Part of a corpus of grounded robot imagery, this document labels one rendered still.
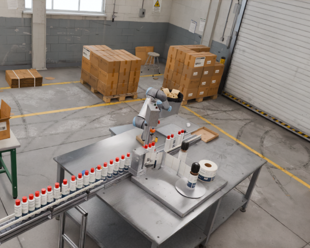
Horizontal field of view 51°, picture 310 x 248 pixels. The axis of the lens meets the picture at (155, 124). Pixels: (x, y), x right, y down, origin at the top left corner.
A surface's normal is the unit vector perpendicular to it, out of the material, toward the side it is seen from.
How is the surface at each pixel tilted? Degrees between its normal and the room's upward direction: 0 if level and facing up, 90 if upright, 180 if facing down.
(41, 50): 90
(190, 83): 90
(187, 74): 91
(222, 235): 0
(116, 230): 1
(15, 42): 90
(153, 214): 0
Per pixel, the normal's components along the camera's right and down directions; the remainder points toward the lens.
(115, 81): 0.63, 0.45
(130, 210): 0.16, -0.88
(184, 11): -0.79, 0.15
